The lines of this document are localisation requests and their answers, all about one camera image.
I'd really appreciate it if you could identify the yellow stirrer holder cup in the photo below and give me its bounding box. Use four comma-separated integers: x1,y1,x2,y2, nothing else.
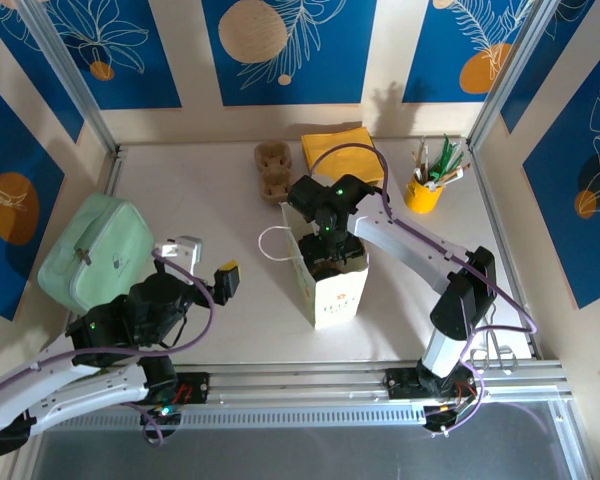
404,172,445,215

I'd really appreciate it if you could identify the mint green zip pouch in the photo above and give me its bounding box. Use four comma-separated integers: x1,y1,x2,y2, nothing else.
37,193,156,317

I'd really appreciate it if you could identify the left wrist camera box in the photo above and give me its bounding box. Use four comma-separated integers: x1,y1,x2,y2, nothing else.
159,235,203,274

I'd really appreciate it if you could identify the white paper takeout bag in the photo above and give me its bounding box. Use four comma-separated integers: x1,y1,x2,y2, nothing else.
258,202,370,331

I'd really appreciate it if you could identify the green plastic stirrer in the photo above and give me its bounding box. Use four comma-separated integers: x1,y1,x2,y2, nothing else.
433,143,464,179
429,133,450,176

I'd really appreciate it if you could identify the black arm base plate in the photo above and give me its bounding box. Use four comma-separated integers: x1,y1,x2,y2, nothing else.
385,368,476,401
172,372,211,407

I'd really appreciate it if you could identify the aluminium corner post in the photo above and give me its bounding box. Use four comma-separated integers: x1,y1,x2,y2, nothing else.
467,0,554,151
17,0,126,156

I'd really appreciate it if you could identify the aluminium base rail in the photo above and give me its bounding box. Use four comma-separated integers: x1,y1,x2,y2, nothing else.
129,358,574,416

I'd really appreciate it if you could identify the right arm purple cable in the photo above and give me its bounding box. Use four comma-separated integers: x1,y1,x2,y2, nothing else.
310,142,539,434

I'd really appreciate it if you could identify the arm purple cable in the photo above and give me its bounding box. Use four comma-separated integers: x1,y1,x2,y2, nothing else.
0,248,216,445
310,142,539,434

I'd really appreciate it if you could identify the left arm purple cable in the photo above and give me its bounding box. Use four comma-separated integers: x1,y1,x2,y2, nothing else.
0,248,216,445

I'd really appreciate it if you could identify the black controller board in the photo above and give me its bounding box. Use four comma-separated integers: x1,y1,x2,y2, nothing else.
423,399,481,437
139,404,182,441

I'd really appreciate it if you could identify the metal wire hook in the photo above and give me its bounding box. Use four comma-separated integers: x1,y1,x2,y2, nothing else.
468,309,520,377

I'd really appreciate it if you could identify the stack of yellow napkins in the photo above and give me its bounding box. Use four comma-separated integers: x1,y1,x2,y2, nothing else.
300,126,385,186

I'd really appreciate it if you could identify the slotted cable duct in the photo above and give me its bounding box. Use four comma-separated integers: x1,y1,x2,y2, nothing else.
42,405,556,432

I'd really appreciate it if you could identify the stack of pulp cup carriers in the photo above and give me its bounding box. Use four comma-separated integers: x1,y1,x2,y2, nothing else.
253,142,295,205

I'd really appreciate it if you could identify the paper wrapped stir stick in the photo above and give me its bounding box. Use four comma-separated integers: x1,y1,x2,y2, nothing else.
437,162,471,189

